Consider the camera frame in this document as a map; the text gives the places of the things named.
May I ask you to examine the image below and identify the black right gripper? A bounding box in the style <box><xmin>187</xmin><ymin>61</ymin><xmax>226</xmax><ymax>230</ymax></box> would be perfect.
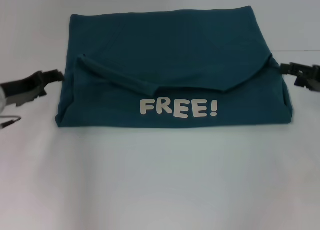
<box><xmin>279</xmin><ymin>62</ymin><xmax>320</xmax><ymax>92</ymax></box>

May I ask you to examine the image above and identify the left gripper cable with plug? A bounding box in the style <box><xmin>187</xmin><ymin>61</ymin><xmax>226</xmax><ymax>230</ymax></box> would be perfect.
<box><xmin>0</xmin><ymin>114</ymin><xmax>23</xmax><ymax>129</ymax></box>

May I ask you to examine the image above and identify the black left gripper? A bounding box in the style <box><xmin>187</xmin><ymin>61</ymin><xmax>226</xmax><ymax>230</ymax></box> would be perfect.
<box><xmin>0</xmin><ymin>69</ymin><xmax>65</xmax><ymax>108</ymax></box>

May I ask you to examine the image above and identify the blue teal shirt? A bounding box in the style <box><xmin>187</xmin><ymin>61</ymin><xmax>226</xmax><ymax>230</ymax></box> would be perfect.
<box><xmin>54</xmin><ymin>5</ymin><xmax>294</xmax><ymax>128</ymax></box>

